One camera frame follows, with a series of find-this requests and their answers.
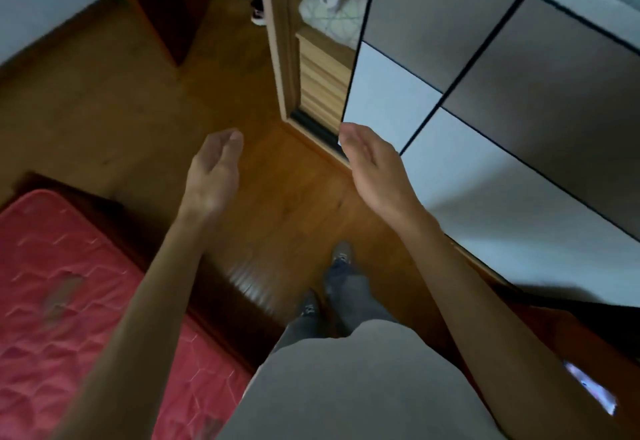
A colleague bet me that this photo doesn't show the person's left forearm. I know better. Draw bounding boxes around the person's left forearm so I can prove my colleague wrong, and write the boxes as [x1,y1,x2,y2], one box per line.
[52,207,223,440]

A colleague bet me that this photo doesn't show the person's grey shoe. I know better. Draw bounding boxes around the person's grey shoe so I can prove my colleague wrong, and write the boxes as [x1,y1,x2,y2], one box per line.
[332,241,355,266]
[299,291,322,318]

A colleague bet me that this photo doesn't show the person's right hand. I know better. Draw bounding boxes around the person's right hand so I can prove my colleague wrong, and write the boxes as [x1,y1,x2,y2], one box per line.
[339,123,427,235]

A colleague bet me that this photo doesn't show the light wooden drawer unit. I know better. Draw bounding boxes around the light wooden drawer unit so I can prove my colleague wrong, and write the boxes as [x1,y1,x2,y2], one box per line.
[297,34,354,135]

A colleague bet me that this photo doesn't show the white patterned bedding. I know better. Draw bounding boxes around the white patterned bedding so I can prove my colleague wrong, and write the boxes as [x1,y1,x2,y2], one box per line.
[298,0,374,50]

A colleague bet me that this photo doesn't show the person's right grey shoe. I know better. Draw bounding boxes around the person's right grey shoe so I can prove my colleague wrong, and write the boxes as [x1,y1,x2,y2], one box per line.
[332,241,355,266]

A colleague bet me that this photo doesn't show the light wooden wardrobe frame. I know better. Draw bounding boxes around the light wooden wardrobe frame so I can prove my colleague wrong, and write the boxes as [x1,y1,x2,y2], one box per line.
[255,0,352,168]

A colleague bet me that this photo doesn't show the grey and white sliding door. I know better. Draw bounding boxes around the grey and white sliding door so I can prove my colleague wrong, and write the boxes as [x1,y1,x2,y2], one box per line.
[341,0,640,308]

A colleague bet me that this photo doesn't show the grey shirt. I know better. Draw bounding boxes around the grey shirt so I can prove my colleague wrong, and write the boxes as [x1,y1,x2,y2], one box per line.
[217,320,506,440]

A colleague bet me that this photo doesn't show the person's right forearm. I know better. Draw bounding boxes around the person's right forearm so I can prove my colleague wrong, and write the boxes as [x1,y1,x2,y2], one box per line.
[395,210,628,440]

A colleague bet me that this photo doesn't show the person's left grey shoe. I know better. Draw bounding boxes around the person's left grey shoe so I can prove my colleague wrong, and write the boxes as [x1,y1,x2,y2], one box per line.
[299,291,322,318]

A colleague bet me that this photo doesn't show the red quilted mattress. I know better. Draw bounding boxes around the red quilted mattress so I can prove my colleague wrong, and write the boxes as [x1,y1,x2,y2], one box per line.
[0,190,253,440]

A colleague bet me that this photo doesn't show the grey trousers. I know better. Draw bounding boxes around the grey trousers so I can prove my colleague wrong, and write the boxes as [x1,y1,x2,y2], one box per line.
[270,260,398,355]

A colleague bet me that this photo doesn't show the person's left hand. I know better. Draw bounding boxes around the person's left hand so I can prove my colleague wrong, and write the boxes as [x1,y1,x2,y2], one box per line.
[181,129,244,223]

